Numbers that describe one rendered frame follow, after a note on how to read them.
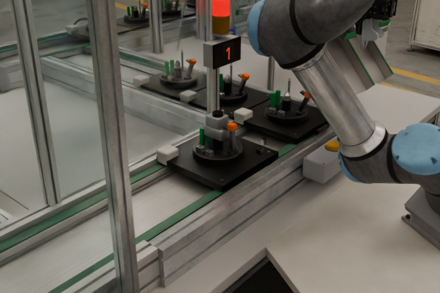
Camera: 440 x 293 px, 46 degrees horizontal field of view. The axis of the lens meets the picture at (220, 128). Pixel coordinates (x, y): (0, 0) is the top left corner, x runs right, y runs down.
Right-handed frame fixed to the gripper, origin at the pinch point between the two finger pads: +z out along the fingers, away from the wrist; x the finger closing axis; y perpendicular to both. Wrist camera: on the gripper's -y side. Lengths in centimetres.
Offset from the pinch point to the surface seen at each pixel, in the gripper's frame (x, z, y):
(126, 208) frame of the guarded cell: -88, 10, 1
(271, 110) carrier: -10.7, 23.0, -22.4
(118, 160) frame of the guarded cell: -89, 0, 1
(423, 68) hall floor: 361, 123, -101
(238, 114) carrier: -17.0, 24.7, -30.7
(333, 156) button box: -17.9, 27.2, 4.1
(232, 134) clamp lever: -39.4, 18.4, -14.5
